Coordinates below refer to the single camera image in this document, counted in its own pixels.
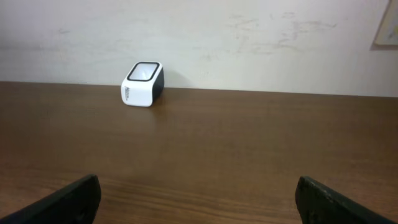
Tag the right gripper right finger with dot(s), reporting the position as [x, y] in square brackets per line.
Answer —
[317, 203]

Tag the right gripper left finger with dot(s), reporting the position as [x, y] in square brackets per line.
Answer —
[76, 203]

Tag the white barcode scanner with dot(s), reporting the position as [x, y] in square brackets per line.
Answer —
[143, 84]

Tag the paper on wall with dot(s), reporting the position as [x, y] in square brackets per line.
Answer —
[386, 34]

